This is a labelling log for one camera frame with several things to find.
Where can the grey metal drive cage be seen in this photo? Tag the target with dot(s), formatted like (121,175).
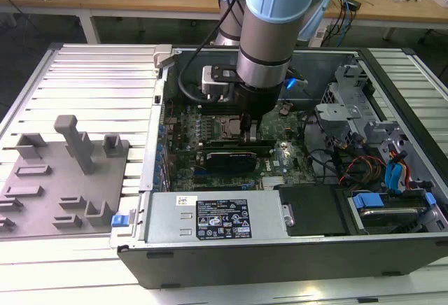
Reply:
(332,116)

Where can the silver coin battery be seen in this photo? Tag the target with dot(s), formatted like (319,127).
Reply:
(285,110)

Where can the grey plastic corner bracket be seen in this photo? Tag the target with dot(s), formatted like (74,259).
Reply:
(162,55)

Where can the silver CPU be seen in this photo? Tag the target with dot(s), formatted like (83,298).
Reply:
(232,126)

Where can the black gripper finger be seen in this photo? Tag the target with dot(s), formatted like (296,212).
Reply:
(256,130)
(245,125)

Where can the grey parts rack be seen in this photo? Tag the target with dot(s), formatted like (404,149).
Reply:
(63,182)

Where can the black RAM slot bank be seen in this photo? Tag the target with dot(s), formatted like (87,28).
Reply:
(217,109)
(227,150)

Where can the green motherboard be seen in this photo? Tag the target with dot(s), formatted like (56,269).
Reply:
(280,133)

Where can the hard disk blue carrier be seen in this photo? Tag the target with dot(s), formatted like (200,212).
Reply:
(367,200)

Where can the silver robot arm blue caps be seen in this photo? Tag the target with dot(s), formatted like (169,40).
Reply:
(266,39)

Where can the grey power supply unit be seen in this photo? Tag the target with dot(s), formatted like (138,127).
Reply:
(168,221)

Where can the CPU socket metal frame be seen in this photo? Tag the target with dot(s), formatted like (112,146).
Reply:
(222,128)

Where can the silver finned heat sink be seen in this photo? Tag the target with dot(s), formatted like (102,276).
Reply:
(273,182)

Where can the black open PC case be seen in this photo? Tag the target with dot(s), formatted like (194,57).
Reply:
(280,266)

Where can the black graphics card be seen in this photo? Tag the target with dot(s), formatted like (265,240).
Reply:
(231,163)

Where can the small black adapter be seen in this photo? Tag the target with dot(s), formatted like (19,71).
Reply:
(353,5)

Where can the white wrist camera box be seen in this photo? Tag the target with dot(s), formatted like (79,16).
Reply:
(213,84)

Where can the blue case latch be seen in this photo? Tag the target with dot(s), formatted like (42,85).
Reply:
(119,221)

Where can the black plastic shroud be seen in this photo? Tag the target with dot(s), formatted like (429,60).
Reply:
(311,210)

